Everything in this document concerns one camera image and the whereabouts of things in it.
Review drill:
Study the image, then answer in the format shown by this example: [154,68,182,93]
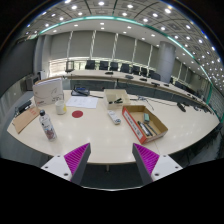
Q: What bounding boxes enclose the black marker pen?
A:
[137,120,153,138]

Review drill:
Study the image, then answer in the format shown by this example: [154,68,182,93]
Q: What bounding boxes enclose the clear bottle with white label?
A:
[38,109,58,142]

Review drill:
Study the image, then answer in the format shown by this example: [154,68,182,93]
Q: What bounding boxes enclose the row of black office chairs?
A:
[65,59,162,82]

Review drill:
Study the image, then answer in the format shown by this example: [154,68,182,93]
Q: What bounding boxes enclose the grey old monitor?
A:
[25,73,43,92]

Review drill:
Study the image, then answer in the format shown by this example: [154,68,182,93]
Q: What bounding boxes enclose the white cup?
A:
[54,99,68,116]

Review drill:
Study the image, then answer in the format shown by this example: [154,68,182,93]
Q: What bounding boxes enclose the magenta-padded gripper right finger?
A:
[132,142,184,186]

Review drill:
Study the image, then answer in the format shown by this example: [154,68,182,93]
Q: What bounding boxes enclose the ceiling lights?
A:
[23,0,224,88]

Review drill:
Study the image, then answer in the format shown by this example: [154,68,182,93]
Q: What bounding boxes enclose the long curved conference desk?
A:
[63,69,211,108]

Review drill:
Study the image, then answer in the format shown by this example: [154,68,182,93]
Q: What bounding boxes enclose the flat round red coaster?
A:
[71,110,84,119]

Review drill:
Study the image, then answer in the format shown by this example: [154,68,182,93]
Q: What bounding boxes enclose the white paper sheet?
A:
[65,95,99,110]

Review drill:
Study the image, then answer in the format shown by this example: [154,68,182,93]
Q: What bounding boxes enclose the white paper carton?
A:
[32,77,65,108]

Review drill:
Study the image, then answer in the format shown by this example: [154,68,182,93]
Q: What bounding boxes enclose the flat brown cardboard envelope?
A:
[11,105,42,135]

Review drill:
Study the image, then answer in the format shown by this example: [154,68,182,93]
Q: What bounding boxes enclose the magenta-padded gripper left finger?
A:
[40,142,92,186]

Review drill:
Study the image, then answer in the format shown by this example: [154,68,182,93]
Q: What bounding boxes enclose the white open organizer box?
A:
[103,88,132,110]

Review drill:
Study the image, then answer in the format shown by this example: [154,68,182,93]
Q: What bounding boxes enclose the black power strip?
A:
[14,99,33,116]

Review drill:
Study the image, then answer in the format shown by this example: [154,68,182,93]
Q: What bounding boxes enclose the red-edged open cardboard box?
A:
[121,104,169,145]

